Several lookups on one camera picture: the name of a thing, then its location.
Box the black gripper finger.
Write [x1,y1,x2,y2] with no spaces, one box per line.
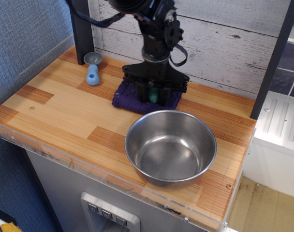
[159,88,173,106]
[135,81,151,102]

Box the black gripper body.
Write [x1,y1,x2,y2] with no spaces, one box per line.
[122,60,189,92]

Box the green toy cucumber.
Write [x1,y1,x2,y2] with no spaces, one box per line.
[148,87,159,103]

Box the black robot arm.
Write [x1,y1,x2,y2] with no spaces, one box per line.
[109,0,190,106]

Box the purple chenille cloth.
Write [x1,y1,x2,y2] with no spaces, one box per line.
[112,81,182,115]

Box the stainless steel bowl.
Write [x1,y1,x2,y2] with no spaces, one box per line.
[124,110,217,189]

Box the blue grey toy spoon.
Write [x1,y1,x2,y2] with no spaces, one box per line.
[84,52,103,86]

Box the clear acrylic edge guard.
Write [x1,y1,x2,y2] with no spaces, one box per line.
[0,117,256,232]

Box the silver button panel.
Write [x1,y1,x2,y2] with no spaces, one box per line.
[81,192,141,232]

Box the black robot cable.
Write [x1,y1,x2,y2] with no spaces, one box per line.
[73,9,126,28]

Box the black left frame post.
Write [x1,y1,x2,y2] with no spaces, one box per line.
[69,0,94,65]

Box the black frame post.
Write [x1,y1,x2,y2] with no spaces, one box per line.
[250,0,294,120]
[69,0,94,65]

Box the black right frame post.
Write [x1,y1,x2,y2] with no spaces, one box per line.
[250,0,294,120]

